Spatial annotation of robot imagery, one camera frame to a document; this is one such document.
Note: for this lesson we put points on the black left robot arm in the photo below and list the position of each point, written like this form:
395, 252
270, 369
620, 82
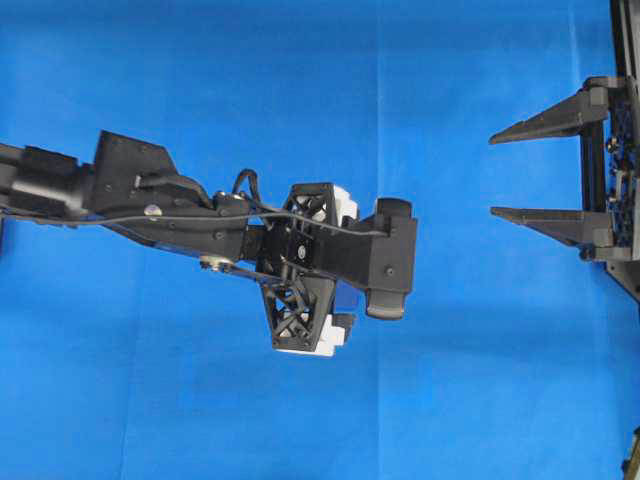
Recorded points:
134, 189

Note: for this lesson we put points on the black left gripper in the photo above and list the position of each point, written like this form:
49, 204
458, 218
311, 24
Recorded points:
307, 312

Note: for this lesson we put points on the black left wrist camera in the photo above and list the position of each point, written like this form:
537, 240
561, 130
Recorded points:
375, 255

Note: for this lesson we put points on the black table edge rail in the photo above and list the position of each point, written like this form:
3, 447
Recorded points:
625, 31

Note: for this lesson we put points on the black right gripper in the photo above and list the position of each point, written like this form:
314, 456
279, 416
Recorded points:
606, 115

